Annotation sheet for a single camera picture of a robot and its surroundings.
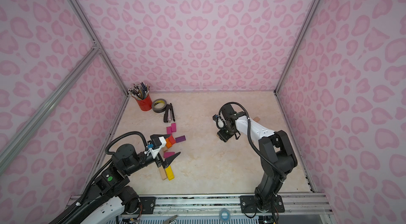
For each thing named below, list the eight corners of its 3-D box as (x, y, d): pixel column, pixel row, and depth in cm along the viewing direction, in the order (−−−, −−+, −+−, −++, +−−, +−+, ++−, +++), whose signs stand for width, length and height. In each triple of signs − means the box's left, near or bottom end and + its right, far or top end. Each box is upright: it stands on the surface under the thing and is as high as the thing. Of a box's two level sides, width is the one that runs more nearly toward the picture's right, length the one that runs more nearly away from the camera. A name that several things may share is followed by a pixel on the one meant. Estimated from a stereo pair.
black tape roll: (151, 112, 111) (150, 110, 109) (155, 101, 118) (154, 98, 116) (164, 112, 111) (164, 110, 109) (167, 100, 118) (166, 98, 116)
